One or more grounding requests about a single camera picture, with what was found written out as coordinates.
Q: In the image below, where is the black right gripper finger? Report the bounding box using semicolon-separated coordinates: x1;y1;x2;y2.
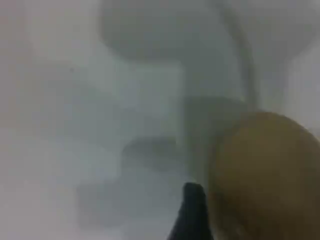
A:
166;182;214;240

